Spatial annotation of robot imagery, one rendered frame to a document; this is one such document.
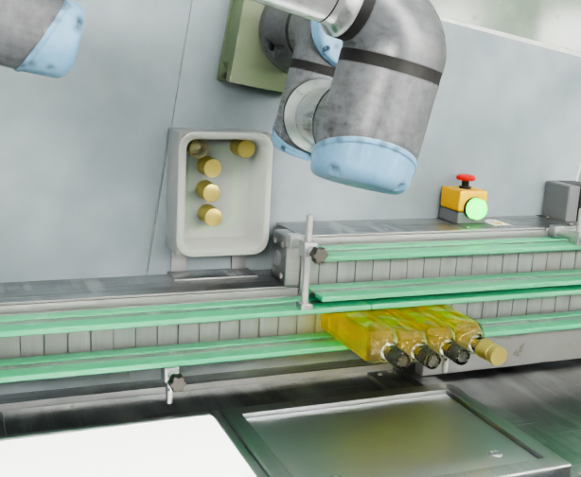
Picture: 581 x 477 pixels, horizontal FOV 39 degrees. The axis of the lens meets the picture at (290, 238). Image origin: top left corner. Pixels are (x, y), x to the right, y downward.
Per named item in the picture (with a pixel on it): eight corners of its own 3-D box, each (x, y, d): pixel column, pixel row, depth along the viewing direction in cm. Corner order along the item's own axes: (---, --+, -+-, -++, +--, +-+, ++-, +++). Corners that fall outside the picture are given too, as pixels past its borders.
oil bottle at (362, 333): (319, 327, 156) (372, 368, 137) (321, 299, 155) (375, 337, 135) (345, 326, 158) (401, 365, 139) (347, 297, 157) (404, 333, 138)
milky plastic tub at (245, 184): (165, 246, 154) (177, 257, 146) (167, 127, 149) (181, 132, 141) (252, 243, 160) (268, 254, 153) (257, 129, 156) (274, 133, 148)
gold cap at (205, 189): (196, 179, 151) (202, 183, 147) (214, 180, 153) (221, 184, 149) (195, 198, 152) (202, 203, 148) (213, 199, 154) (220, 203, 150)
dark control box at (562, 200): (539, 214, 187) (565, 221, 179) (544, 180, 185) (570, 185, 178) (568, 214, 190) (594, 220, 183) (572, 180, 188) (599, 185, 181)
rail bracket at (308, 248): (281, 296, 151) (308, 318, 140) (286, 207, 147) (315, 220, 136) (296, 295, 152) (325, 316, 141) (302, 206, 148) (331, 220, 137)
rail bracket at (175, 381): (147, 386, 145) (166, 417, 133) (148, 349, 144) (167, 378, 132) (168, 383, 147) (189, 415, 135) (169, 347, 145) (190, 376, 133)
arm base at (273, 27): (274, -27, 142) (295, -31, 134) (348, 4, 149) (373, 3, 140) (247, 57, 144) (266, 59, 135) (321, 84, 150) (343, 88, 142)
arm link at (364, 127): (353, 78, 140) (459, 75, 87) (330, 163, 142) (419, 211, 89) (286, 59, 138) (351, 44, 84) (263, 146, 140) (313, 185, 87)
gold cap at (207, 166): (197, 154, 150) (203, 158, 147) (215, 155, 152) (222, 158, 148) (196, 174, 151) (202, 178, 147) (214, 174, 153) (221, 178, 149)
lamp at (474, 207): (462, 218, 170) (470, 221, 167) (465, 197, 169) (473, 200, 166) (480, 218, 172) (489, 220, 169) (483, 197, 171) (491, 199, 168)
